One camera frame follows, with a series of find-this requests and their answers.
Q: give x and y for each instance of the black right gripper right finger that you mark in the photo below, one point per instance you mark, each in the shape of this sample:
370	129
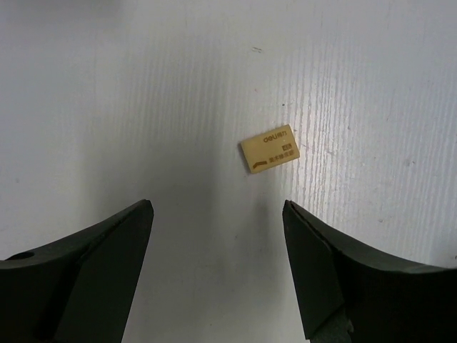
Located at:
348	291

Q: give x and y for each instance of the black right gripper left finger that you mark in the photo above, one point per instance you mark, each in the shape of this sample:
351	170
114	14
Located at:
79	288

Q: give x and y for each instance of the tan eraser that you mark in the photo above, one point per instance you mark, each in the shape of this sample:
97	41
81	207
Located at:
270	149

